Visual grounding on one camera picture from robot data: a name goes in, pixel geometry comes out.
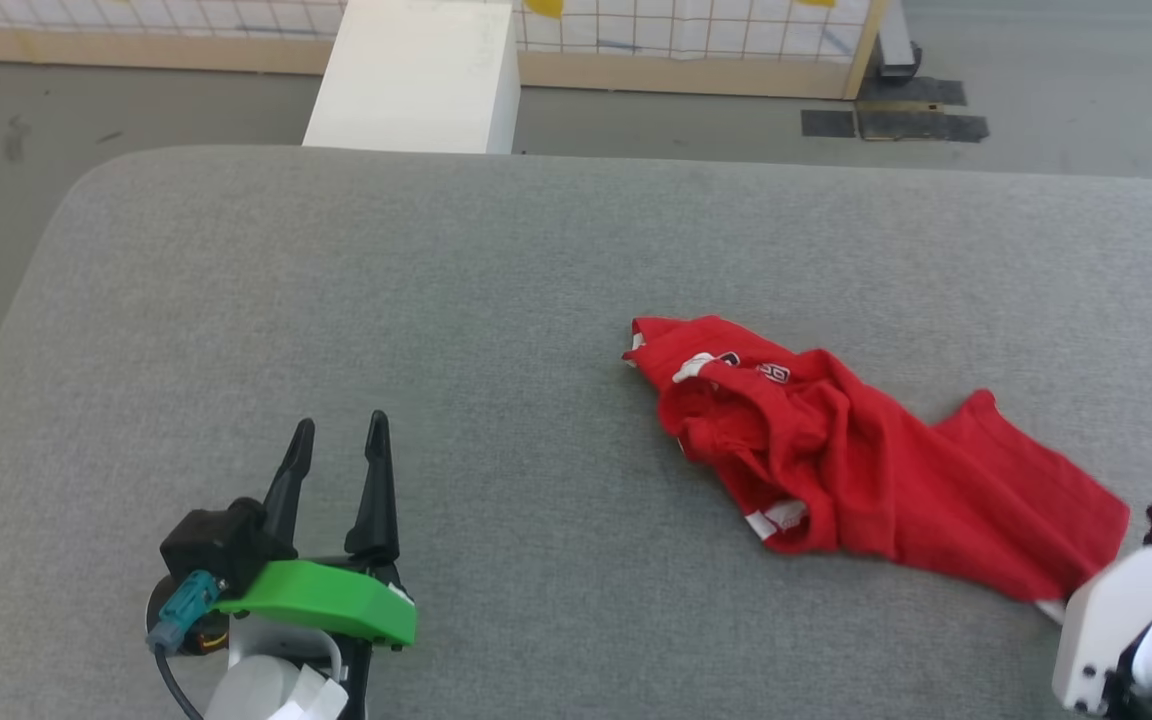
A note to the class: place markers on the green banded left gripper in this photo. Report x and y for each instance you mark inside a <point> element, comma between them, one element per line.
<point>336,600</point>

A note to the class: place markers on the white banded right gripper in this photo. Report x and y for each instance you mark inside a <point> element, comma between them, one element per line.
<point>1101,620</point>

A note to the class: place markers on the red garment with white stripes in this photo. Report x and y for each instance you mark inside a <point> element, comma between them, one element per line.
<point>866,470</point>

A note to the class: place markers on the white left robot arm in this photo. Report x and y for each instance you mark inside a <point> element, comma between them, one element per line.
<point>256,690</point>

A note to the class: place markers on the white paper label strip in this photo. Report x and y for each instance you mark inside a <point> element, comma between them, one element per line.
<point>311,698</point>

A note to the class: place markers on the white rectangular box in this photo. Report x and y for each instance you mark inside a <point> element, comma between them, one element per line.
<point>416,75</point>

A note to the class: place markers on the long black floor tape patch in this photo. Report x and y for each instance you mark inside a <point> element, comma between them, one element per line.
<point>921,123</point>

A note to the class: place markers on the yellow tag on fence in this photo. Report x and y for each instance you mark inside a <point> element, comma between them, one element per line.
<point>543,6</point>

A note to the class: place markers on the black floor tape strip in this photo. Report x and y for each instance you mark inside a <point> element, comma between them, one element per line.
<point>926,92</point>

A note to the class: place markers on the small black floor tape patch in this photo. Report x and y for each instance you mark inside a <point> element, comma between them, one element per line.
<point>828,123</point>

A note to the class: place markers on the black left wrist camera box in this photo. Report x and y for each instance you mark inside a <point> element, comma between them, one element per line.
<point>218,545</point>

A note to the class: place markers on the grey metal post black foot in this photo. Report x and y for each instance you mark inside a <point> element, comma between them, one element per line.
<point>898,45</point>

